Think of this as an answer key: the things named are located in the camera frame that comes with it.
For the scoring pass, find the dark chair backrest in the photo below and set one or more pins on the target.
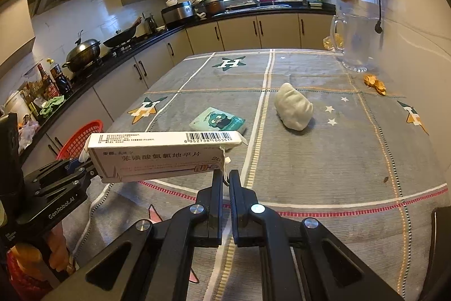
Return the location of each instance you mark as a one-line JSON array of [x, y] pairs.
[[442, 244]]

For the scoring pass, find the brown pot with lid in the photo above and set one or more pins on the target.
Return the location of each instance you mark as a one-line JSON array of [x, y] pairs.
[[213, 4]]

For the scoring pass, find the red plastic mesh basket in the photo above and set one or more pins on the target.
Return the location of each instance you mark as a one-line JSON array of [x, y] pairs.
[[79, 142]]

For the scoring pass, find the gas stove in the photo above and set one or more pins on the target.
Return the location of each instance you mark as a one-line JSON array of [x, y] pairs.
[[116, 49]]

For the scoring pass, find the black kitchen countertop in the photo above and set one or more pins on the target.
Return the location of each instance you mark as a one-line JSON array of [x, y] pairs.
[[148, 40]]

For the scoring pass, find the red label sauce bottle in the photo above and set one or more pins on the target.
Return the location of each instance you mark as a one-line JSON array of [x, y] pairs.
[[45, 82]]

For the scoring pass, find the green dish cloth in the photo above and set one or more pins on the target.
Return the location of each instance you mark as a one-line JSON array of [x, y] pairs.
[[52, 105]]

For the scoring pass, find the dark soy sauce bottle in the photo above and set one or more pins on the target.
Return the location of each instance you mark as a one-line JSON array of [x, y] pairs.
[[60, 79]]

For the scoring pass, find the yellow plastic bag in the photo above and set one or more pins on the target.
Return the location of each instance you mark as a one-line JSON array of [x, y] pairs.
[[331, 42]]

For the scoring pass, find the beige base cabinets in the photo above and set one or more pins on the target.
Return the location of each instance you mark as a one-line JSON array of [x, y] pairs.
[[239, 31]]

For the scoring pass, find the pink plastic bag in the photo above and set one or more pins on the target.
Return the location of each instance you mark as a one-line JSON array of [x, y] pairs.
[[29, 135]]

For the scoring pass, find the orange peel piece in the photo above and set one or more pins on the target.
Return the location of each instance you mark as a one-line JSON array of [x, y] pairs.
[[370, 79], [380, 88]]

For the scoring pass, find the steel wok with lid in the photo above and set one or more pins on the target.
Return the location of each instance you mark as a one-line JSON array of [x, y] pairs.
[[82, 52]]

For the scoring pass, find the cartoon print tissue pack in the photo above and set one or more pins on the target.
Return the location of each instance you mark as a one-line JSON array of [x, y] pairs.
[[218, 119]]

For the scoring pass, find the clear glass pitcher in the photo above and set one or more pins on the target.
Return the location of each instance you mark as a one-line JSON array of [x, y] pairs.
[[356, 47]]

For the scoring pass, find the black frying pan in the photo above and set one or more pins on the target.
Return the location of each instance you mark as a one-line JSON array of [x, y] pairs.
[[121, 36]]

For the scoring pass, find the grey star print tablecloth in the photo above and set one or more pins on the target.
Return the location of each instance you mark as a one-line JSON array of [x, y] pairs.
[[317, 153]]

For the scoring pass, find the white medicine box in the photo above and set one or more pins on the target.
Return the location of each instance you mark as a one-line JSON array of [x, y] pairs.
[[158, 160]]

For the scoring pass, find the steel rice cooker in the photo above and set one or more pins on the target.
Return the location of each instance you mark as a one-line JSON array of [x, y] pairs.
[[178, 13]]

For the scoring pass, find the white pot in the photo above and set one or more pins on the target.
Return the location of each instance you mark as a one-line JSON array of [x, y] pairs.
[[14, 103]]

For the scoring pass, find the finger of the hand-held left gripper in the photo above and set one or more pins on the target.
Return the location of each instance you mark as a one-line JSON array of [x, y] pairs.
[[70, 183], [56, 170]]

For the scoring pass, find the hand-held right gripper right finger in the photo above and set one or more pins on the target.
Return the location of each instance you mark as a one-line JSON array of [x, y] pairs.
[[241, 216]]

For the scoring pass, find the person's left hand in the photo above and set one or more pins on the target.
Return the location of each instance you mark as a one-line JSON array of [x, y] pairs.
[[60, 248]]

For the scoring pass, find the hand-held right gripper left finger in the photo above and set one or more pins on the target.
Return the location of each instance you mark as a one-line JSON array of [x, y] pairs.
[[211, 216]]

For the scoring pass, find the group of condiment bottles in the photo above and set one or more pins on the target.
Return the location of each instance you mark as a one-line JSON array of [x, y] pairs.
[[31, 98]]

